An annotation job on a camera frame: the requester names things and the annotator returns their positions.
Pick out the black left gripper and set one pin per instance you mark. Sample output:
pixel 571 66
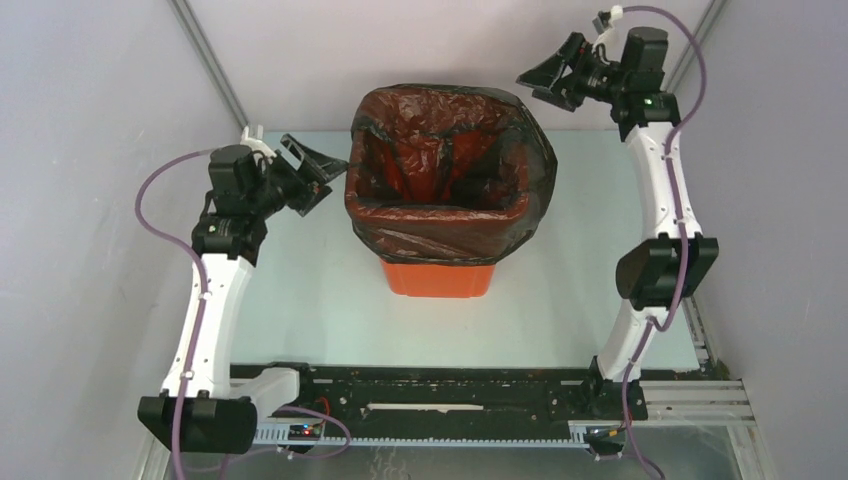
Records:
pixel 311 187

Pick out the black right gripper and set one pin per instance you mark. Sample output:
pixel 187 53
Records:
pixel 567 93

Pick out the black plastic trash bag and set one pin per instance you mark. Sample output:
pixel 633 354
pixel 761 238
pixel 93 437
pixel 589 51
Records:
pixel 447 175

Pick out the orange plastic trash bin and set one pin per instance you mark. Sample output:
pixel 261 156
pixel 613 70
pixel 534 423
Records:
pixel 438 281

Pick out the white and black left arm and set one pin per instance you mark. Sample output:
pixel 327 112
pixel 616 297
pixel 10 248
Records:
pixel 197 410

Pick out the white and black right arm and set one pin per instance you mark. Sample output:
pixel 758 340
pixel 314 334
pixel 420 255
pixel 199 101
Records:
pixel 674 255

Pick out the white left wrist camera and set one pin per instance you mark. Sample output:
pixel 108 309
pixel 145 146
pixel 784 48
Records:
pixel 253 138

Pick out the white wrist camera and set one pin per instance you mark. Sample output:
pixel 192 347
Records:
pixel 253 138
pixel 604 24

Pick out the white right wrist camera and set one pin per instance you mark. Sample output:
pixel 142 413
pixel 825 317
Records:
pixel 604 24

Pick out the aluminium frame rail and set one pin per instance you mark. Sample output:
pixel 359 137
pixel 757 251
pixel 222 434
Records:
pixel 205 52

